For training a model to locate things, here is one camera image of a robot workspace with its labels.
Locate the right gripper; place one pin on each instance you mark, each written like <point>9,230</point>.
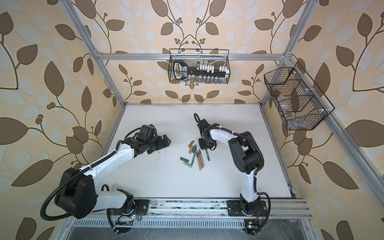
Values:
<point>203,146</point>

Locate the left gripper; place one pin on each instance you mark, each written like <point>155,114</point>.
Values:
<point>161,144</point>

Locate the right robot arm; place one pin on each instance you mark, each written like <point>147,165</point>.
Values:
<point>246,156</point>

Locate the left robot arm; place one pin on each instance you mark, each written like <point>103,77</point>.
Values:
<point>77,196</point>

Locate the tan pen cap upper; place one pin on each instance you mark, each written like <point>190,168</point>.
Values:
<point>191,143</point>

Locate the light green cap lower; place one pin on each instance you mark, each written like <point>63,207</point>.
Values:
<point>187,164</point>

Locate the black socket tool set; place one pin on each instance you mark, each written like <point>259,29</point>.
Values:
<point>182,71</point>

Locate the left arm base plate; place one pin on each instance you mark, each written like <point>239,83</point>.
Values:
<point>133,207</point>

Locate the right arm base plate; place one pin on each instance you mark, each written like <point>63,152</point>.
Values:
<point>238,208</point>

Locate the back wire basket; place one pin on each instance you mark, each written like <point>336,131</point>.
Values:
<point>217,57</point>

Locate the side wire basket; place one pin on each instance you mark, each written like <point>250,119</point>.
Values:
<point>300,102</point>

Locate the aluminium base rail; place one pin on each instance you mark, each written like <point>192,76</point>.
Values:
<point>217,208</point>

